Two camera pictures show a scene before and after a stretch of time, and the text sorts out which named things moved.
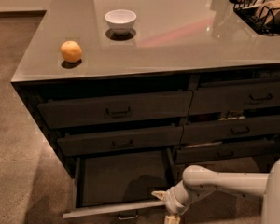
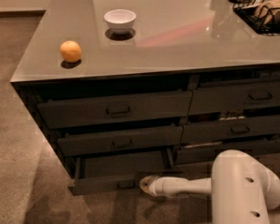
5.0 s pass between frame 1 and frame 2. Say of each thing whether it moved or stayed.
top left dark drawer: stayed
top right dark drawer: stayed
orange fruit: stayed
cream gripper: moved
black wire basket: stayed
